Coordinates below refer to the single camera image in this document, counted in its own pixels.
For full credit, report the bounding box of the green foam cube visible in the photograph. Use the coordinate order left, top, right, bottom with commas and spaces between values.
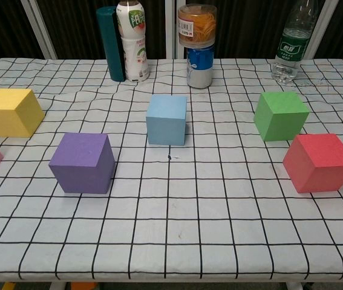
253, 91, 310, 142

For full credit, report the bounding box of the purple foam cube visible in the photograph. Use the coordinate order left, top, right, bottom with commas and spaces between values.
48, 132, 116, 195

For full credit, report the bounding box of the red foam cube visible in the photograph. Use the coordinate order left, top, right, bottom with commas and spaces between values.
282, 133, 343, 194

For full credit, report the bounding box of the white black checked tablecloth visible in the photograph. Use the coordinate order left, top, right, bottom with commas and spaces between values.
0, 57, 343, 283

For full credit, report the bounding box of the yellow foam cube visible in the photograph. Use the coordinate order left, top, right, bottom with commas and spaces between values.
0, 88, 45, 138

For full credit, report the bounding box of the clear jar of rubber bands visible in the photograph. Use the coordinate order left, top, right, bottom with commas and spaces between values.
177, 3, 218, 48

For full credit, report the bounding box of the light blue foam cube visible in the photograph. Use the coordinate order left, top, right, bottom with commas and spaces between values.
145, 94, 188, 147

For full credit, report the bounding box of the clear water bottle green label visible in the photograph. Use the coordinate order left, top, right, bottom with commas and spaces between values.
271, 0, 319, 85

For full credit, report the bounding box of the teal cylinder container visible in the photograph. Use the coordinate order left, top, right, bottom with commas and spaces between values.
96, 5, 126, 82

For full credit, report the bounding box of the white partition post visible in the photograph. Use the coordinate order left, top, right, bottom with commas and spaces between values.
164, 0, 187, 60
19, 0, 59, 60
304, 0, 340, 60

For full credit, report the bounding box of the blue silver drink can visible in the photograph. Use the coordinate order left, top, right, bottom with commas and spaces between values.
186, 45, 214, 89

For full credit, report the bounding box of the white drink bottle yellow cap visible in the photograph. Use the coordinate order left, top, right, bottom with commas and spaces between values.
116, 0, 150, 82

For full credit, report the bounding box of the orange plastic object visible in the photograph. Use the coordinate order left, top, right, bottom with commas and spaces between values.
70, 281, 98, 290

